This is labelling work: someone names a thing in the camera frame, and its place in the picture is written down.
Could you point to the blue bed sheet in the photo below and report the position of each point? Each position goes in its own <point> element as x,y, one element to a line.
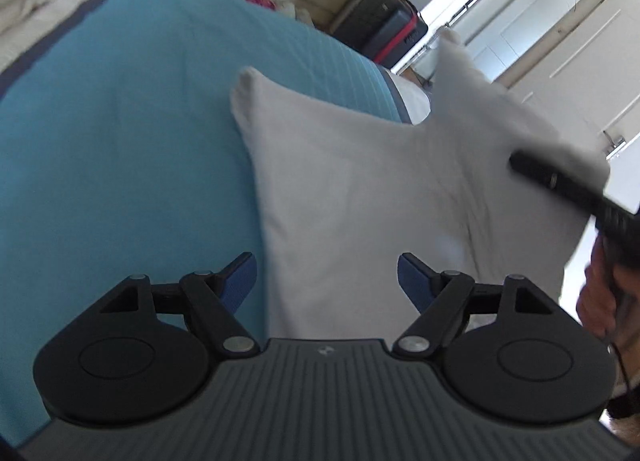
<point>125,141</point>

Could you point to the white door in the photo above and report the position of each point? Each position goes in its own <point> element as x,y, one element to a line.
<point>575,66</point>

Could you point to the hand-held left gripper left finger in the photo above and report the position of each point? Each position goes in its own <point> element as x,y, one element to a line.
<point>240,282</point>

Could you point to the person's right hand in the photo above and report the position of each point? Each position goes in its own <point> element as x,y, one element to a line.
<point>595,306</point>

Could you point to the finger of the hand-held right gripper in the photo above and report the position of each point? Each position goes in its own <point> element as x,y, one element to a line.
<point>550,178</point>

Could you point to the person's right forearm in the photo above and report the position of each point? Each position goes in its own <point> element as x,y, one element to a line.
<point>630,406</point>

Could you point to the white pillow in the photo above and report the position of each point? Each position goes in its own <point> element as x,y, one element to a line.
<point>375,191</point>

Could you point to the black suitcase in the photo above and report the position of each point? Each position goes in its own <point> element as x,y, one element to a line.
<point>385,23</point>

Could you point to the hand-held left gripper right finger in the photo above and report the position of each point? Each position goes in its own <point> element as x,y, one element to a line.
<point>412,280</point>

